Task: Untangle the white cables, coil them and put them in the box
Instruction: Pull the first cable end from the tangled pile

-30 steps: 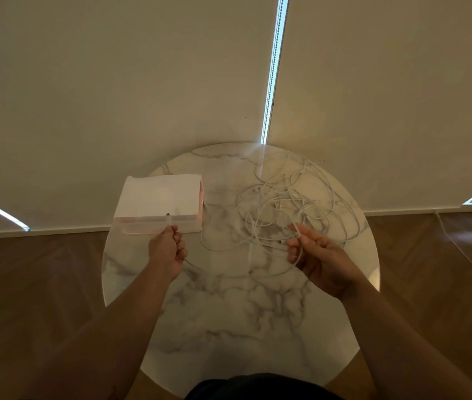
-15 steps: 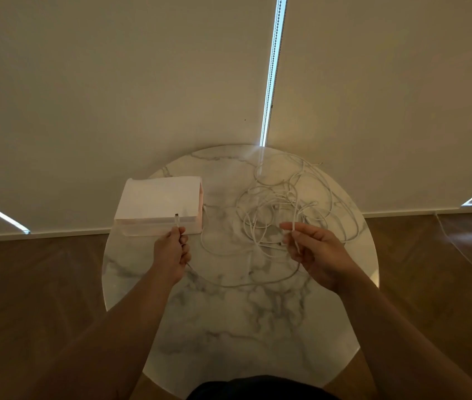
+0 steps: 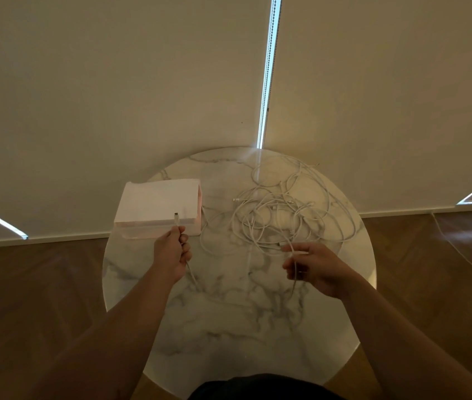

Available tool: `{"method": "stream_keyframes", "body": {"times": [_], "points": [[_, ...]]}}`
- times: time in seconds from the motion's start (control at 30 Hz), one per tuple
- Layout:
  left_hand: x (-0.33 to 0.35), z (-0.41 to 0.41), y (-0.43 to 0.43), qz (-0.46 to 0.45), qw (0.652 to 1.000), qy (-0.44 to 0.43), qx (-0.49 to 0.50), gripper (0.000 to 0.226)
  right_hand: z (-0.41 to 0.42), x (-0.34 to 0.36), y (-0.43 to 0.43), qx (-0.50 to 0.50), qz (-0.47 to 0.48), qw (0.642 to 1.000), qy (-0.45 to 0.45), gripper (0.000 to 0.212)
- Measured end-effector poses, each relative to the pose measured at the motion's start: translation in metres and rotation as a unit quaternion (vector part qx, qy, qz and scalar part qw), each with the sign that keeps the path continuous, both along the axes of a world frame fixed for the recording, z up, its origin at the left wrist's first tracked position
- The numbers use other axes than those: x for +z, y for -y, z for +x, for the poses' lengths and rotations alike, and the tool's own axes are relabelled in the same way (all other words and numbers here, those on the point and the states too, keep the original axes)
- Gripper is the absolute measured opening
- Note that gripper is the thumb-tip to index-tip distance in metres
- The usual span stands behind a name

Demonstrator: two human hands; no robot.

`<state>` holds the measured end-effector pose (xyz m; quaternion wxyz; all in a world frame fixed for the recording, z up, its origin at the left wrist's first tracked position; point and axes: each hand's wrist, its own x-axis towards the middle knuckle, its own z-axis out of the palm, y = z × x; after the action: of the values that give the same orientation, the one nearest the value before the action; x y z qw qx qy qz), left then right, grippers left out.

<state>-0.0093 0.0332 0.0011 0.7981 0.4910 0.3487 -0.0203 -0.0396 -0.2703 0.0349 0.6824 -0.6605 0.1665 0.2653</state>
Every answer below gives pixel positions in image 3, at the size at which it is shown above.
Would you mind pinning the person's right hand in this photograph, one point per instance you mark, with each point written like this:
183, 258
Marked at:
323, 270

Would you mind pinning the person's left hand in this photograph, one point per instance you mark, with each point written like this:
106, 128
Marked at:
171, 254

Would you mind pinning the white pink box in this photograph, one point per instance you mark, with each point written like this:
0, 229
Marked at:
156, 202

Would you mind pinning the person's right forearm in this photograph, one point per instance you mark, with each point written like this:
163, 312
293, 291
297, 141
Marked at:
407, 349

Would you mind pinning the person's left forearm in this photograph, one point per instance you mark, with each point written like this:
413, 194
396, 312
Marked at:
115, 341

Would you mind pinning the round marble table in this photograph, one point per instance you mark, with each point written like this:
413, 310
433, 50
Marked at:
240, 329

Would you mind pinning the black shorts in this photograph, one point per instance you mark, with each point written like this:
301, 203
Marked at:
261, 389

